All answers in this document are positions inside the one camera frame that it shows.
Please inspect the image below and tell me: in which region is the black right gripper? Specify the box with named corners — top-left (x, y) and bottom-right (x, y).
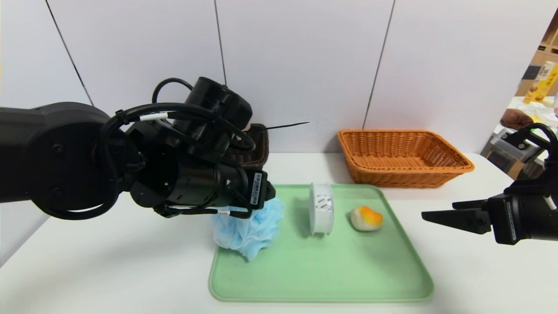
top-left (421, 193), bottom-right (558, 246)

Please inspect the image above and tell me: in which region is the white and orange egg toy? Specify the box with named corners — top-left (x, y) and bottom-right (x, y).
top-left (350, 206), bottom-right (384, 232)

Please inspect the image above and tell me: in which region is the thick black labelled cable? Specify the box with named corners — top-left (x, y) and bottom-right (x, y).
top-left (100, 102), bottom-right (258, 153)

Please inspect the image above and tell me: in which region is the white tape roll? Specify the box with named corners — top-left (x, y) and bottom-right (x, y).
top-left (309, 182), bottom-right (335, 236)

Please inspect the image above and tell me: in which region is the blue mesh bath loofah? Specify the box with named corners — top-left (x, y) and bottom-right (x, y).
top-left (212, 196), bottom-right (285, 261)

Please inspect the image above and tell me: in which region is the brown plush item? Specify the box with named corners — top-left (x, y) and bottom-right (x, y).
top-left (500, 109), bottom-right (533, 130)

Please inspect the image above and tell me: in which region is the white side table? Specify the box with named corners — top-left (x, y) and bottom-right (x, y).
top-left (490, 96), bottom-right (558, 166)

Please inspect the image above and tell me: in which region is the black cable tie tail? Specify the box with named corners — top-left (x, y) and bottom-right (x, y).
top-left (265, 122), bottom-right (311, 130)

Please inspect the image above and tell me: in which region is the yellow snack box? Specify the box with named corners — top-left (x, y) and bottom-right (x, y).
top-left (523, 61), bottom-right (558, 104)

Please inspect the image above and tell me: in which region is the dark brown wicker basket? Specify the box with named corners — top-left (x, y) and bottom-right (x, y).
top-left (227, 123), bottom-right (269, 171)

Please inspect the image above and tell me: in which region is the thin black labelled cable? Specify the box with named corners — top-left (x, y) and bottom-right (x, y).
top-left (155, 204), bottom-right (254, 219)

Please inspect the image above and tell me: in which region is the wooden shelf unit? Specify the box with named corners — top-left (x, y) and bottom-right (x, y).
top-left (514, 7), bottom-right (558, 97)

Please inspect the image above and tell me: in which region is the storage bin under side table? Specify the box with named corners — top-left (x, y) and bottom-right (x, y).
top-left (481, 131), bottom-right (548, 179)

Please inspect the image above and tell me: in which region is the light green plastic tray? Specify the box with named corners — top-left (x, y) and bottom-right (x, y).
top-left (208, 184), bottom-right (435, 303)

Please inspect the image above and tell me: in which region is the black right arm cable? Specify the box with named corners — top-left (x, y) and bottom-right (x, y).
top-left (521, 123), bottom-right (558, 154)

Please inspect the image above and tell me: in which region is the orange wicker basket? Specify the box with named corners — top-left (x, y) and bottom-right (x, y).
top-left (337, 129), bottom-right (475, 189)

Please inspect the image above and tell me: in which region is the white plastic bag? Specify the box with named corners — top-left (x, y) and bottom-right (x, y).
top-left (517, 102), bottom-right (558, 128)

